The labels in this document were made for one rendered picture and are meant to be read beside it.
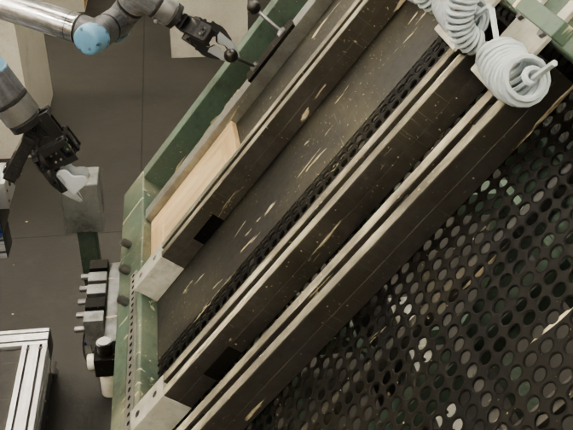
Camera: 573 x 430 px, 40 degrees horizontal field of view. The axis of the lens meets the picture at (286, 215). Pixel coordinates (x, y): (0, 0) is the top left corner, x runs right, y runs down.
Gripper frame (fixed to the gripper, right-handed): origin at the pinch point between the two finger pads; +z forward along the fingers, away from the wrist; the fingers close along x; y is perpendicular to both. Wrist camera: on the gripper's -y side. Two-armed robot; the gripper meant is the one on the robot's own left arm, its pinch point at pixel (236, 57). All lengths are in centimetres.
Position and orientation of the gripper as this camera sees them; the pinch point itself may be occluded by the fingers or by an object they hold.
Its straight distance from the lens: 216.2
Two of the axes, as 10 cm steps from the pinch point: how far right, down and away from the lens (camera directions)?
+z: 7.8, 4.6, 4.3
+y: -3.5, -2.6, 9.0
